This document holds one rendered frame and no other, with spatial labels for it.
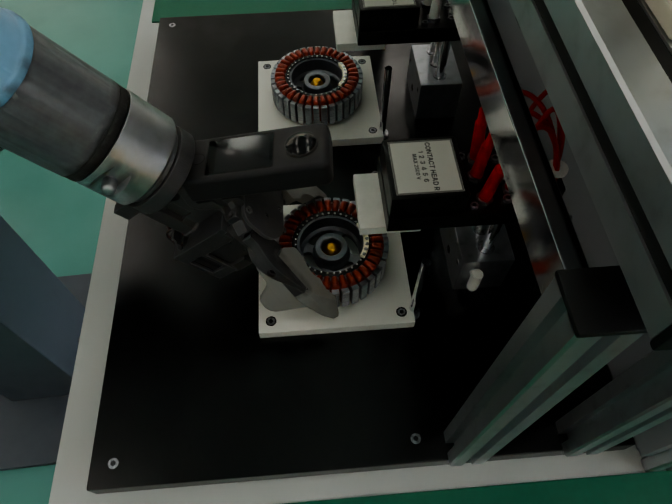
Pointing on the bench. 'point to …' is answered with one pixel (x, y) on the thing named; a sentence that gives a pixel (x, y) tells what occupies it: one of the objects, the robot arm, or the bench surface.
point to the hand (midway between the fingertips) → (336, 251)
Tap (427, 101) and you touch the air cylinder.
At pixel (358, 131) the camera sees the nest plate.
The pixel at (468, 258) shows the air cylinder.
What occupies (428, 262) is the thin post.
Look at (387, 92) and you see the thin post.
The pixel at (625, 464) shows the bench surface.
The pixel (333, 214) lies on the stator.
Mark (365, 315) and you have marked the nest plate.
